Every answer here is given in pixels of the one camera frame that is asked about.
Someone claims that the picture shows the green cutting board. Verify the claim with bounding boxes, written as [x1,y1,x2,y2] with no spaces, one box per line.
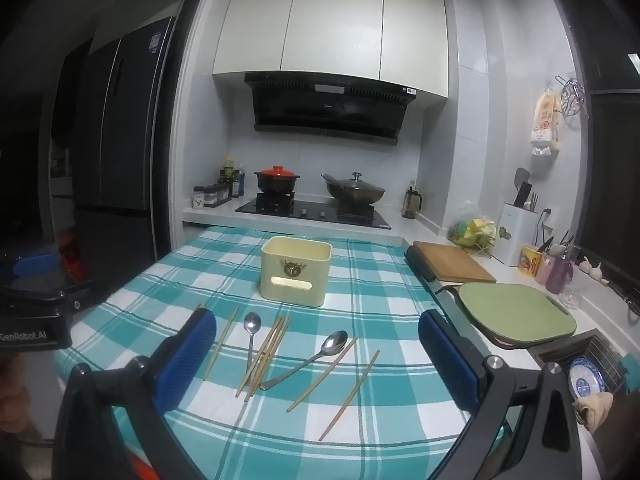
[456,282,579,345]

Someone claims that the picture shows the black pot with red lid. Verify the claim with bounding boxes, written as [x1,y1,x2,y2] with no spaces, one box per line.
[253,165,301,196]

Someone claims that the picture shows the dark wok with glass lid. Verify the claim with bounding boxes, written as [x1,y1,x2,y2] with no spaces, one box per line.
[321,172,387,206]

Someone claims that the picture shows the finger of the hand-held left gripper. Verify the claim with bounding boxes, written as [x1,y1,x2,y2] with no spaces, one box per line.
[13,253,61,280]
[0,279,109,317]

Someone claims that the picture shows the blue and white plate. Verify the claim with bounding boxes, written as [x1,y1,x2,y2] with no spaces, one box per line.
[568,357,609,397]

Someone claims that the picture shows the cream utensil holder box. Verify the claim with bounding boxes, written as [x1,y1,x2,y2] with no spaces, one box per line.
[259,236,334,309]

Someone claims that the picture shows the garlic bulbs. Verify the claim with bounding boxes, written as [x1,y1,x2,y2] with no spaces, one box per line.
[579,256,610,287]

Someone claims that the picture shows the large steel spoon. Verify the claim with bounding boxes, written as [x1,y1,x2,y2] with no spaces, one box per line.
[259,330,349,391]

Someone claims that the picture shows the hanging printed bag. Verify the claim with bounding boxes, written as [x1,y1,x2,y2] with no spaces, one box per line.
[530,87,564,159]

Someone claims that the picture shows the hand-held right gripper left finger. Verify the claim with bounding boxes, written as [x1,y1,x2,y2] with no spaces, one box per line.
[52,307,218,480]

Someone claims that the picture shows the plastic bag of sponges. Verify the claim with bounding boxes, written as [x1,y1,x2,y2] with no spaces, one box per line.
[446,202,499,257]

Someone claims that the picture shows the dark refrigerator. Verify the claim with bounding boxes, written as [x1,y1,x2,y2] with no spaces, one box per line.
[74,15,177,282]

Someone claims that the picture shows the wooden cutting board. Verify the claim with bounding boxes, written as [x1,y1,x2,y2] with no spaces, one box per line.
[412,240,498,285]

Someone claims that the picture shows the small steel spoon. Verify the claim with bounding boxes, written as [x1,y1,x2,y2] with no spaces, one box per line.
[243,312,263,382]

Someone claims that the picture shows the yellow-capped oil bottle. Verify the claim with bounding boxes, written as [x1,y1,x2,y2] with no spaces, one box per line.
[223,155,237,199]

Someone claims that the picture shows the purple soap bottle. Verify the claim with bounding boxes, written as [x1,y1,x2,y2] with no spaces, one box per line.
[544,246,575,295]

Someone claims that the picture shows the black glass gas hob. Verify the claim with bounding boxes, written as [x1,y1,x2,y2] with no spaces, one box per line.
[234,195,392,231]

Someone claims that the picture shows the teal checked tablecloth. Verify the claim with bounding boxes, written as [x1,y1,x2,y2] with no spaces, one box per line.
[54,225,507,480]

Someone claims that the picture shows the pink cup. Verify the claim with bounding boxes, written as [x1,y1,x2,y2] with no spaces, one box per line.
[535,252,557,286]

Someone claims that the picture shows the clear drinking glass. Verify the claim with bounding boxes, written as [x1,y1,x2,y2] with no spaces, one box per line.
[559,284,584,311]

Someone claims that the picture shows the white knife block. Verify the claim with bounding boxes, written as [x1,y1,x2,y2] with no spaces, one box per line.
[499,202,541,267]

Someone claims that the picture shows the red plastic item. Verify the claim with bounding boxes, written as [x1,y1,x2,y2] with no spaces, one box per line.
[58,232,82,282]

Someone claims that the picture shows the spice jar rack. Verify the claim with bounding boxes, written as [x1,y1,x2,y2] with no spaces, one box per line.
[192,183,234,210]

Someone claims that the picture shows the yellow printed mug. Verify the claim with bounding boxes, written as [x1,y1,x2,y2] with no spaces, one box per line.
[518,243,545,277]

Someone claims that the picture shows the hanging wire trivet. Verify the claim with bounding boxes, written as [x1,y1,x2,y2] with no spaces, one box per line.
[554,75,588,119]

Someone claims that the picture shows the beige cloth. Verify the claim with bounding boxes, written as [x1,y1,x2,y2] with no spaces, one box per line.
[572,392,614,434]

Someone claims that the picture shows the black spatula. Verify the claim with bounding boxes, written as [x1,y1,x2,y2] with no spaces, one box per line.
[513,167,532,209]

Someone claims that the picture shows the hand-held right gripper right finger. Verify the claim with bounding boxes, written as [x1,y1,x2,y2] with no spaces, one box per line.
[417,309,583,480]

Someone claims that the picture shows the black range hood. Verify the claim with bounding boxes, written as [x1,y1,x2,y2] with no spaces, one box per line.
[244,73,418,147]

